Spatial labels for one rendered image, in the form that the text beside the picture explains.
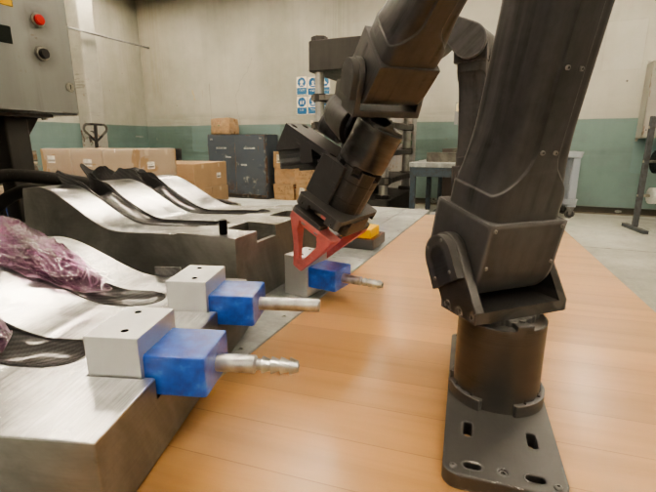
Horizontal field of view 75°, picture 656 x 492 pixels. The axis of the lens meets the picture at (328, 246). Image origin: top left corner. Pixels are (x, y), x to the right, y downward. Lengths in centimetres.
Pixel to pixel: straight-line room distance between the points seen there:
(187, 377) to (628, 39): 710
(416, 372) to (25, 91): 121
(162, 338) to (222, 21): 860
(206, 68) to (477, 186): 869
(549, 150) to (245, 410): 28
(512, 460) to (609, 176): 687
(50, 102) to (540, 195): 128
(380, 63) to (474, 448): 33
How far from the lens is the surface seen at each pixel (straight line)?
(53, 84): 143
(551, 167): 32
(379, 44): 45
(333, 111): 56
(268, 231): 59
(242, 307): 38
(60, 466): 28
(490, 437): 33
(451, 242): 31
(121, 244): 63
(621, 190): 717
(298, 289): 57
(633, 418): 41
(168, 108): 950
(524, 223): 32
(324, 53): 481
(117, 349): 30
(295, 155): 54
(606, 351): 51
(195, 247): 54
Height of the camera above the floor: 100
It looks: 14 degrees down
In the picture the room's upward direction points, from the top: straight up
